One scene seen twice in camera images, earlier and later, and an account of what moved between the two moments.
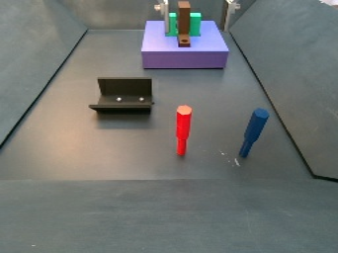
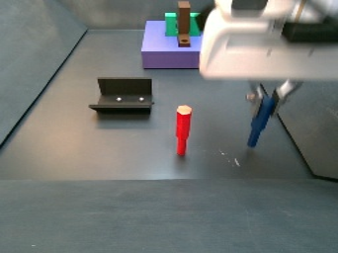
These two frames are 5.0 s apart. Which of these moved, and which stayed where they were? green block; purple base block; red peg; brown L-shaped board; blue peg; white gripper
Moved: blue peg; white gripper
Stayed: purple base block; green block; red peg; brown L-shaped board
